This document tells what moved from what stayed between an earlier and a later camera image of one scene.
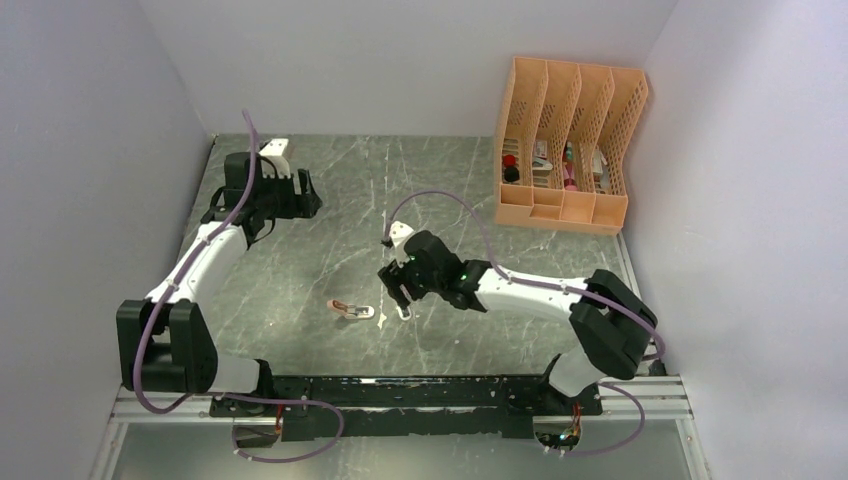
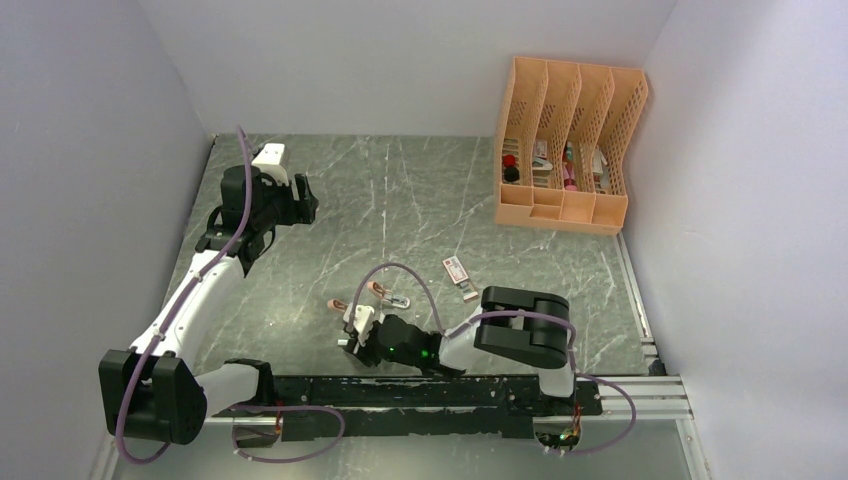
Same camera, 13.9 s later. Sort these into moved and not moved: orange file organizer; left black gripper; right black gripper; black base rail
Moved: right black gripper
Not moved: black base rail; orange file organizer; left black gripper
